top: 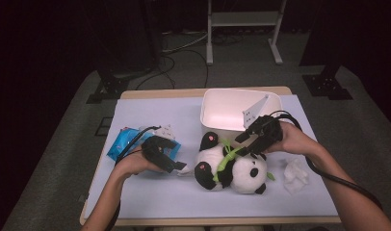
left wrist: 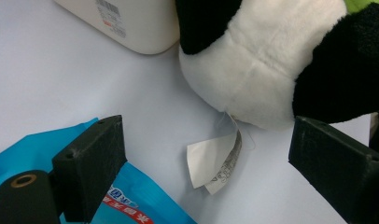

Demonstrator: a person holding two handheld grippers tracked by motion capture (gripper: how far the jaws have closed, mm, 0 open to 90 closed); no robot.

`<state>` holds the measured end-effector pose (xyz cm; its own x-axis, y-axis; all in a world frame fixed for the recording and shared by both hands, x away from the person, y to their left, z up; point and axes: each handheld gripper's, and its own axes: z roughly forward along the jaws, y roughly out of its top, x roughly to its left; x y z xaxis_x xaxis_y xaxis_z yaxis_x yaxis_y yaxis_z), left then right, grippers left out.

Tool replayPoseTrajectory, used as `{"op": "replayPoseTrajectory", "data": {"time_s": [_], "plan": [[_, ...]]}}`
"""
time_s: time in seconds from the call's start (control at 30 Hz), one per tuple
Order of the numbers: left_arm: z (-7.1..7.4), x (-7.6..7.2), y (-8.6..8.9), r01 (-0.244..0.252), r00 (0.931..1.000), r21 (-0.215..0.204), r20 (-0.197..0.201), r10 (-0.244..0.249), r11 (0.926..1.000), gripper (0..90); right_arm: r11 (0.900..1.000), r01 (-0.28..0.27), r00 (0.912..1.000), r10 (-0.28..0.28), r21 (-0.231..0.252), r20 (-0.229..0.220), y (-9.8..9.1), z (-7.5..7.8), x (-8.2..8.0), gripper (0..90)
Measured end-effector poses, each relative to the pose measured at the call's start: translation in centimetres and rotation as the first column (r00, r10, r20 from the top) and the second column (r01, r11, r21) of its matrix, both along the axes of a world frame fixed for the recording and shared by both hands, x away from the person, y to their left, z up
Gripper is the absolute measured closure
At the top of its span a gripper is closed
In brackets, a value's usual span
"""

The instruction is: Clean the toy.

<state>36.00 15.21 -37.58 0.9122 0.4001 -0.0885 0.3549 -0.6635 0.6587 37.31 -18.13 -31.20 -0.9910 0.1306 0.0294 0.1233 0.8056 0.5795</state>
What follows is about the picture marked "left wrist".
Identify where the panda plush toy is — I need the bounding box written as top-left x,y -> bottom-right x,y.
175,0 -> 379,197

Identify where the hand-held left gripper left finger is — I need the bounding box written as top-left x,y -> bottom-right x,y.
50,114 -> 128,224

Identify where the white plastic bin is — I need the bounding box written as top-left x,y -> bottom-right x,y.
53,0 -> 181,56

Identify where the blue wet wipes pack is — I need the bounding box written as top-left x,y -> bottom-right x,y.
0,117 -> 198,224

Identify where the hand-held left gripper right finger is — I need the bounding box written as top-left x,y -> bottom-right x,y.
288,115 -> 379,224

